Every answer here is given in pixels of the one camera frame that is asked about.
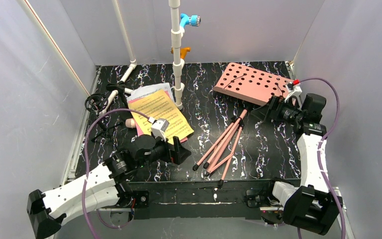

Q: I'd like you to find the pink music stand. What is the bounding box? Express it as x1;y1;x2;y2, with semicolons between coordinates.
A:
192;63;292;187

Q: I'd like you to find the pink microphone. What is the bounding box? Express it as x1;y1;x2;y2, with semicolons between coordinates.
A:
125;118;136;128

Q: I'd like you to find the yellow sheet music page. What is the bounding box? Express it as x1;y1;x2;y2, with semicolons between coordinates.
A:
128;89;194;142

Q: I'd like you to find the white sheet music page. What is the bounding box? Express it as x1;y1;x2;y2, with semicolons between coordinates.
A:
126;83;174;102

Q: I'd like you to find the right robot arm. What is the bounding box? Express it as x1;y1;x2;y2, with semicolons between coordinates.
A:
251;93;343;235

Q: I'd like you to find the orange clip on pipe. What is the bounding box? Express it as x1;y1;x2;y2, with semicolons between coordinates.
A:
180;47;191;60

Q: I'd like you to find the blue clip on pipe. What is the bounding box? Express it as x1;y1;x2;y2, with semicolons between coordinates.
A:
180;13;201;28

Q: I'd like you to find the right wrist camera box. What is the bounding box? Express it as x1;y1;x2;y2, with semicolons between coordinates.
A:
285;80;302;107

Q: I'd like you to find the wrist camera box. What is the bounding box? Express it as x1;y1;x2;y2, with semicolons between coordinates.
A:
285;80;302;107
148;117;169;142

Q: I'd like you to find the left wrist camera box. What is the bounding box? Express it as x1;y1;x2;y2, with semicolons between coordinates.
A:
148;117;169;142

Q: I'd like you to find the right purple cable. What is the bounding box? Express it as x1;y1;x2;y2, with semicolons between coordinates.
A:
296;77;347;239

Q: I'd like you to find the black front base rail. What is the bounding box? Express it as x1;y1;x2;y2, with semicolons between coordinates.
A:
129;179;273;220

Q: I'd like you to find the white PVC pipe frame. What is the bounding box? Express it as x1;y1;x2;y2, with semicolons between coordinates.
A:
19;0;185;110

